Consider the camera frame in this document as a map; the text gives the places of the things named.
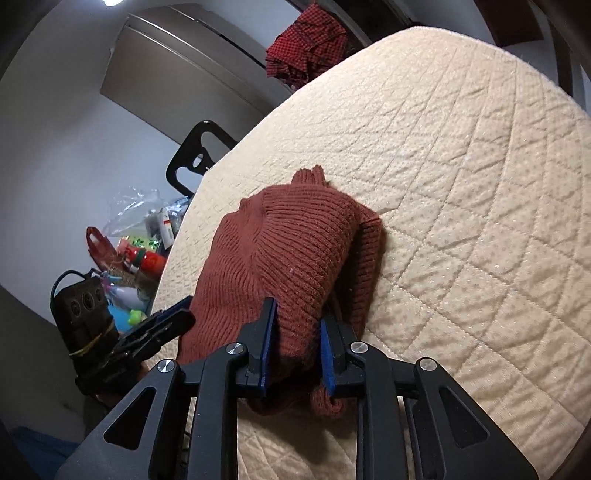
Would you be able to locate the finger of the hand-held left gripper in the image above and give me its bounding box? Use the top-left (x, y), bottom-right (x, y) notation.
top-left (112, 309), bottom-right (197, 366)
top-left (124, 294), bottom-right (193, 341)

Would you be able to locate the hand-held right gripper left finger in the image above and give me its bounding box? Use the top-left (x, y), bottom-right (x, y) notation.
top-left (55, 298), bottom-right (278, 480)

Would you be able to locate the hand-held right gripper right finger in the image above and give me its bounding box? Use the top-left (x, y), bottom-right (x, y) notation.
top-left (318, 314), bottom-right (539, 480)

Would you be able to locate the rust brown knit sweater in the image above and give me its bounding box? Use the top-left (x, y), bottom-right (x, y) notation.
top-left (177, 165), bottom-right (387, 420)

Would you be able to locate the person's left forearm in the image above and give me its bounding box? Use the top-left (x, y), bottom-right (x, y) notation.
top-left (9, 425), bottom-right (86, 480)

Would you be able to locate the white bottle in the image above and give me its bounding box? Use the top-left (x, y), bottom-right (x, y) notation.
top-left (112, 283), bottom-right (149, 311)

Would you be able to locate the red bottle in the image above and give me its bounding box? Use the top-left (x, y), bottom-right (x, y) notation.
top-left (137, 250), bottom-right (168, 278)

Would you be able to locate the red tote bag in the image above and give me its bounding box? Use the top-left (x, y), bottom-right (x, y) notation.
top-left (86, 226), bottom-right (117, 269)

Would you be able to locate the white box with red label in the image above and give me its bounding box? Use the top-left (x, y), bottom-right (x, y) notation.
top-left (156, 207), bottom-right (179, 246)

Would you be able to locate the clear plastic bag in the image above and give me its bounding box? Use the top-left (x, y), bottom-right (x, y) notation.
top-left (100, 186), bottom-right (191, 237)

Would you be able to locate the beige quilted bedspread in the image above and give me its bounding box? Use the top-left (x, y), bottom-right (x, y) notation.
top-left (150, 25), bottom-right (591, 480)

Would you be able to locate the brown door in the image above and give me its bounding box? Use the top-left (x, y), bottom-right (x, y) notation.
top-left (100, 13), bottom-right (298, 145)

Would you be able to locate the red checkered cloth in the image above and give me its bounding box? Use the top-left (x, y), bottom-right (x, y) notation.
top-left (265, 2), bottom-right (350, 88)

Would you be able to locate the dark wooden headboard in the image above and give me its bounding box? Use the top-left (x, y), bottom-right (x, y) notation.
top-left (475, 0), bottom-right (583, 103)

